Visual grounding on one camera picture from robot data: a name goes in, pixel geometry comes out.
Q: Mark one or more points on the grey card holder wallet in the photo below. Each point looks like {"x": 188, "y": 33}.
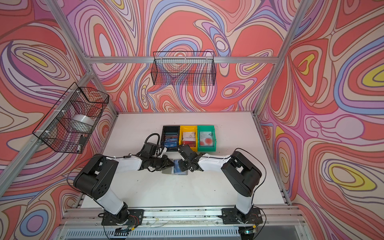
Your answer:
{"x": 168, "y": 171}

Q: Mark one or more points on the blue credit card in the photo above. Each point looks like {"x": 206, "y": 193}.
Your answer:
{"x": 177, "y": 169}

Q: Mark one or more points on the left wire basket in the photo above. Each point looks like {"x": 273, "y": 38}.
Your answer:
{"x": 68, "y": 127}

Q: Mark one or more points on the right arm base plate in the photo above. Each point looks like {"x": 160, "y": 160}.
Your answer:
{"x": 231, "y": 216}

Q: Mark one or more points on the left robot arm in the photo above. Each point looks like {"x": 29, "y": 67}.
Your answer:
{"x": 96, "y": 177}

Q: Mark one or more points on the back wire basket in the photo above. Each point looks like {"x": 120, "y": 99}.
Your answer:
{"x": 184, "y": 68}

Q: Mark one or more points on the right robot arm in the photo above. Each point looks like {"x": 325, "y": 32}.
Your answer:
{"x": 242, "y": 174}

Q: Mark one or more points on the blue VIP card in bin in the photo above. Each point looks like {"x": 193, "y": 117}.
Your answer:
{"x": 171, "y": 140}

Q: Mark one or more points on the card in green bin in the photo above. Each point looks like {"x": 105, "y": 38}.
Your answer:
{"x": 206, "y": 139}

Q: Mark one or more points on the wire basket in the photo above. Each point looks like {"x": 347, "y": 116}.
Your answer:
{"x": 184, "y": 68}
{"x": 68, "y": 127}

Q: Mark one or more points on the yellow plastic bin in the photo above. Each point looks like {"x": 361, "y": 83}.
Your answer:
{"x": 188, "y": 129}

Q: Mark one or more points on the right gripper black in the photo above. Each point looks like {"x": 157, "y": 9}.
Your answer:
{"x": 181, "y": 164}

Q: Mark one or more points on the green plastic bin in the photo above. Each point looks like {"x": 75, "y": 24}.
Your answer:
{"x": 209, "y": 128}

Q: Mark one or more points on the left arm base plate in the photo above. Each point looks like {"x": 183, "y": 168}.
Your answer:
{"x": 129, "y": 217}

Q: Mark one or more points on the red card in yellow bin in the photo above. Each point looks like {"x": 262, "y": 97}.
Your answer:
{"x": 189, "y": 138}

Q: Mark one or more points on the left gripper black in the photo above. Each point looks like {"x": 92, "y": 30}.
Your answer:
{"x": 164, "y": 165}

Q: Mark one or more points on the black plastic bin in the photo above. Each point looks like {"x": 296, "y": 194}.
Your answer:
{"x": 170, "y": 129}

